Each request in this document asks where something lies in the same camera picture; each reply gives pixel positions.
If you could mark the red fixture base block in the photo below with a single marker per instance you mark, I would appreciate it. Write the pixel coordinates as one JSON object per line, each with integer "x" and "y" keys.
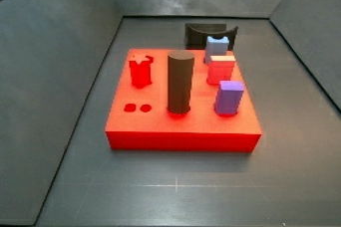
{"x": 141, "y": 124}

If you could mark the red square peg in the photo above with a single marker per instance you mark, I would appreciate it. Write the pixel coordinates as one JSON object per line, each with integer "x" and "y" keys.
{"x": 220, "y": 69}

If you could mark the red star peg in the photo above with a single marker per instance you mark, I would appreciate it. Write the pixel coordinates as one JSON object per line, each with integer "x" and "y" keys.
{"x": 141, "y": 70}

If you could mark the dark brown cylinder peg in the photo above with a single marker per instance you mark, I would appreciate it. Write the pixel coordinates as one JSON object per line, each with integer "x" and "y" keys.
{"x": 181, "y": 62}

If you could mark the purple hexagonal peg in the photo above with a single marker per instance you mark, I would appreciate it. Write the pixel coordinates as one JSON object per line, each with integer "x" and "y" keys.
{"x": 228, "y": 98}

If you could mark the light blue notched peg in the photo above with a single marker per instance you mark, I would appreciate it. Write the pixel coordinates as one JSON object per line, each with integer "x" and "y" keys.
{"x": 216, "y": 47}

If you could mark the black curved cradle stand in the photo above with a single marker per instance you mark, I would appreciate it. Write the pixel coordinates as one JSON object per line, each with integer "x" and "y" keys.
{"x": 197, "y": 32}

